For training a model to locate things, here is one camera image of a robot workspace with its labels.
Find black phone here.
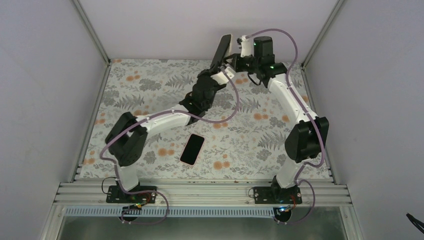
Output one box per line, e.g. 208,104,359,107
210,34,230,72

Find beige phone case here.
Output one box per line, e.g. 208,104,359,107
225,34,234,57

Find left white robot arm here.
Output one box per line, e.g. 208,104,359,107
99,66,236,203

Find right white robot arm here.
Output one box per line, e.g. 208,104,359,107
229,35,329,204

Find black object at corner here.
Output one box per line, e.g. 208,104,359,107
406,213,424,234

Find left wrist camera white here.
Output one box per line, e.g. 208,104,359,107
211,65,236,85

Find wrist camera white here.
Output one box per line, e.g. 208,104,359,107
211,65,236,85
236,35,254,58

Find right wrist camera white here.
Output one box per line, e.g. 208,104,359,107
236,35,254,58

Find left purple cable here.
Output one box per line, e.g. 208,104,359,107
99,67,241,225

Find purple cable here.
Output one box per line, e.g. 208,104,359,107
99,67,241,225
246,28,327,225

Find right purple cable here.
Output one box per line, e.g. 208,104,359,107
246,28,327,225

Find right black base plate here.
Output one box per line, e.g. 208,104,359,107
253,185,303,205

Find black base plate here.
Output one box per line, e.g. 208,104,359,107
253,185,303,205
105,185,157,204

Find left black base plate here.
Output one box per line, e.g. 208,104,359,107
105,185,157,204

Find aluminium rail frame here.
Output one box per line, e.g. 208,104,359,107
41,178,363,240

